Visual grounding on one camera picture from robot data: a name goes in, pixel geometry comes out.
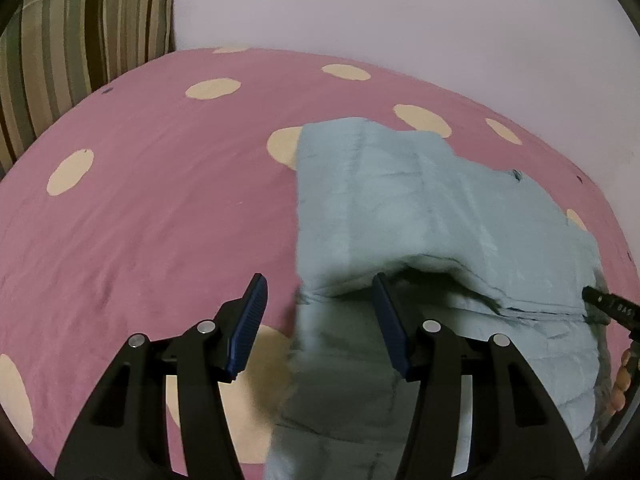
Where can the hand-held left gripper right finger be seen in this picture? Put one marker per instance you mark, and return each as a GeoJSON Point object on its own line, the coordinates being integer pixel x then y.
{"type": "Point", "coordinates": [391, 322]}

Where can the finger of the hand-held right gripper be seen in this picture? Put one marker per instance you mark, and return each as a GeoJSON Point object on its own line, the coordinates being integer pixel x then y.
{"type": "Point", "coordinates": [611, 303]}

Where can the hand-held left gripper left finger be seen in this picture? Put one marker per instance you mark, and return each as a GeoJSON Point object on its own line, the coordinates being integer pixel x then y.
{"type": "Point", "coordinates": [247, 320]}

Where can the light blue puffer jacket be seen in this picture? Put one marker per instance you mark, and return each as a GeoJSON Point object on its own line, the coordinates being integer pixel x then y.
{"type": "Point", "coordinates": [400, 200]}

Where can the person's right hand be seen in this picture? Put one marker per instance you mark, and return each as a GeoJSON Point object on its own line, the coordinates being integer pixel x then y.
{"type": "Point", "coordinates": [621, 385]}

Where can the pink polka dot bed sheet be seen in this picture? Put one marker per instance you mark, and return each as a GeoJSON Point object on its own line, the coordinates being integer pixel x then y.
{"type": "Point", "coordinates": [150, 210]}

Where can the striped cushion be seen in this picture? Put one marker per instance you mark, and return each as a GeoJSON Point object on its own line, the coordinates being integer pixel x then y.
{"type": "Point", "coordinates": [75, 35]}

